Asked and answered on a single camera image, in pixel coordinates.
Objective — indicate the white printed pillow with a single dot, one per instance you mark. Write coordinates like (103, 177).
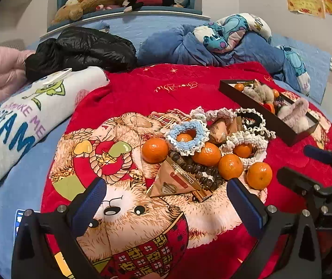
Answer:
(23, 116)

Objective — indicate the lilac pink crochet scrunchie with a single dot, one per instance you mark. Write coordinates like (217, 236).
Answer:
(221, 114)

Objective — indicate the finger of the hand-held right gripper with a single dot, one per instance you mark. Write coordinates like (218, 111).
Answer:
(317, 152)
(289, 175)

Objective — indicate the pink quilt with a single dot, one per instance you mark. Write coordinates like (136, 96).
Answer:
(0, 72)

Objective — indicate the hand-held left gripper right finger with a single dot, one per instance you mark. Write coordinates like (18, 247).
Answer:
(244, 206)

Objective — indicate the tangerine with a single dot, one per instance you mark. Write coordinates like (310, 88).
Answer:
(242, 150)
(259, 175)
(184, 137)
(238, 87)
(230, 166)
(206, 153)
(275, 93)
(155, 150)

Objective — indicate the long gold snack bar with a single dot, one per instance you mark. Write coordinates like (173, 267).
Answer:
(202, 193)

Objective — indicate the pink furry scrunchie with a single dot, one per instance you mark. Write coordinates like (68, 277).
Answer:
(295, 109)

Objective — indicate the beige plush toy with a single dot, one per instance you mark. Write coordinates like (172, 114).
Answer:
(260, 93)

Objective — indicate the white blue bed headboard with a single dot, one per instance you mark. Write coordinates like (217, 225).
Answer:
(154, 13)

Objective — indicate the black white crochet scrunchie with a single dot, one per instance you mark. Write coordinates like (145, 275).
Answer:
(252, 121)

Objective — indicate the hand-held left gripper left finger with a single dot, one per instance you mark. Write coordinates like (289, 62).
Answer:
(91, 206)

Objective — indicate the black rectangular box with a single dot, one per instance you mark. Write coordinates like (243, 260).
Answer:
(256, 112)

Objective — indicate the black puffer jacket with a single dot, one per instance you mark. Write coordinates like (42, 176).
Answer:
(90, 49)

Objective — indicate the smartphone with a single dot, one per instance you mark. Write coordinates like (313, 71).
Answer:
(19, 226)

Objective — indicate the blue cartoon printed blanket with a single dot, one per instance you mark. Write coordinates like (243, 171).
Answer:
(169, 46)

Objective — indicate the blue white crochet scrunchie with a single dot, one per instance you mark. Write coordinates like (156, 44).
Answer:
(171, 135)

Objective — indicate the red printed blanket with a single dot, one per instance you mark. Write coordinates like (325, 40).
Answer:
(183, 93)

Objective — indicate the cream crochet scrunchie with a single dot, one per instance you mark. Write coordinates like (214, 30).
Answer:
(241, 138)

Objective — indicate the brown triangular snack packet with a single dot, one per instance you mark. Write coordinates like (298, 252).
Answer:
(169, 184)

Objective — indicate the cream fur pompom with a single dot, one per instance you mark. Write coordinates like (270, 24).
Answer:
(301, 123)

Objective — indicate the dark yellow wrapper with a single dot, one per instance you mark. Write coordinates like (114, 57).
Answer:
(250, 84)

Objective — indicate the white flat case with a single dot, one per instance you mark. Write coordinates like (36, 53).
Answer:
(57, 75)

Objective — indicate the caramel candy packet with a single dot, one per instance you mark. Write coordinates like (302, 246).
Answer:
(233, 125)
(217, 129)

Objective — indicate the white pink crochet scrunchie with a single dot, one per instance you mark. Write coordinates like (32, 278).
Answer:
(196, 112)

